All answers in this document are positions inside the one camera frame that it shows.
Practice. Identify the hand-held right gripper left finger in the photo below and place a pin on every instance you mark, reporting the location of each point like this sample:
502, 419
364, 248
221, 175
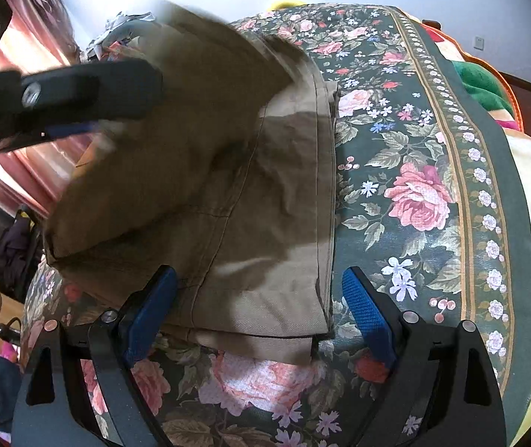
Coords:
151, 316

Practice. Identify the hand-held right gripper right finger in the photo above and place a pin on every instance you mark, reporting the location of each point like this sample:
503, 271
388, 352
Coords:
368, 316

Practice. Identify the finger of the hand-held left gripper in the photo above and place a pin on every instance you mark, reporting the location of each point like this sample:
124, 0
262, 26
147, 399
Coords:
97, 88
67, 131

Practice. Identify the olive brown pants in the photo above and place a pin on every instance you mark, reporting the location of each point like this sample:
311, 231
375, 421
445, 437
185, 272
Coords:
246, 195

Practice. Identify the pile of grey clothes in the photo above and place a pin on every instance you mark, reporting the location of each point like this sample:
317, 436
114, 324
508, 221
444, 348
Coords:
116, 32

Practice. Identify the pink striped curtain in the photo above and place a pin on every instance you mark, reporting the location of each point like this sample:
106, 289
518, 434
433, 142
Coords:
37, 32

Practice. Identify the dark hanging clothes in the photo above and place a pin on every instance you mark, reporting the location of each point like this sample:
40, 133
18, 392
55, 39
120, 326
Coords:
18, 247

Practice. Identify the dark floral bedspread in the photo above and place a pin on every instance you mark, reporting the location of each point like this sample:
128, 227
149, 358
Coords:
409, 149

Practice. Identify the colourful fleece blanket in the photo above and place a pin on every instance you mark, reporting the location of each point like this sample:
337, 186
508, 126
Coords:
517, 149

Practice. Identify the white wall socket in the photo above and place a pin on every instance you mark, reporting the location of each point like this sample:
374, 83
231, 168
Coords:
478, 42

